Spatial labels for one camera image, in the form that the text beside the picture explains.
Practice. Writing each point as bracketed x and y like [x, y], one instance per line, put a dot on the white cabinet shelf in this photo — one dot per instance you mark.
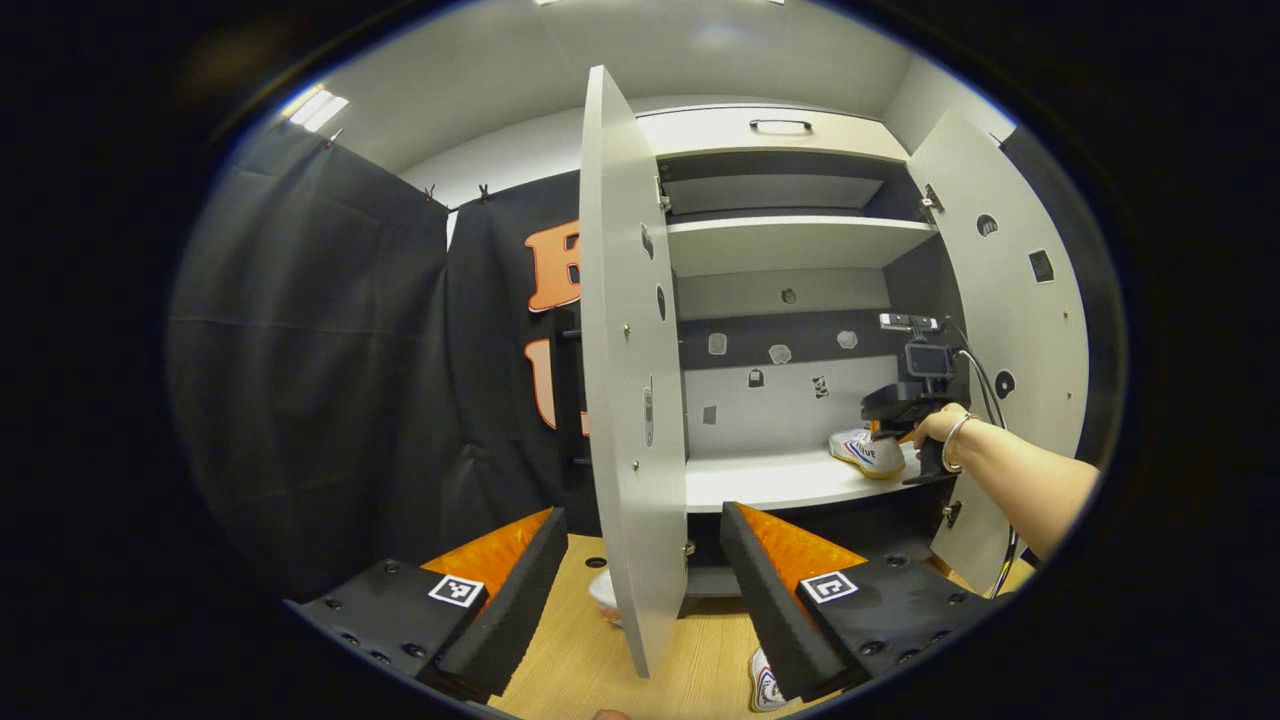
[760, 480]
[790, 245]

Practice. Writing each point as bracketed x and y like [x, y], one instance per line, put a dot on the white sneaker shoe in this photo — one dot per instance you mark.
[870, 455]
[768, 685]

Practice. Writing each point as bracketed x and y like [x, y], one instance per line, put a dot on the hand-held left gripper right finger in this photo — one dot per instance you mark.
[765, 600]

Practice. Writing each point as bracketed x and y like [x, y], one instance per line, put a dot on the small white object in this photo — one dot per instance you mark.
[605, 595]

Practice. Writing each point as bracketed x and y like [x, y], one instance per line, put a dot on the ceiling light strip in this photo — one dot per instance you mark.
[318, 110]

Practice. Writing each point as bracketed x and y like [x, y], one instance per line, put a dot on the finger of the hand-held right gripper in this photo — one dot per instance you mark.
[885, 405]

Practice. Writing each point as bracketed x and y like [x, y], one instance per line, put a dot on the white cabinet drawer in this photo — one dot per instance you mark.
[700, 135]

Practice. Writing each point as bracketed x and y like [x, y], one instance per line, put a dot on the white shoe cabinet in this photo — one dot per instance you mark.
[790, 400]

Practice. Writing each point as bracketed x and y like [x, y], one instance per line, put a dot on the white cabinet door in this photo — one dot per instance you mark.
[620, 300]
[1030, 330]

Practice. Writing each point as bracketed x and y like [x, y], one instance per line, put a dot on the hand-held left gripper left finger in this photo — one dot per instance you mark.
[520, 600]

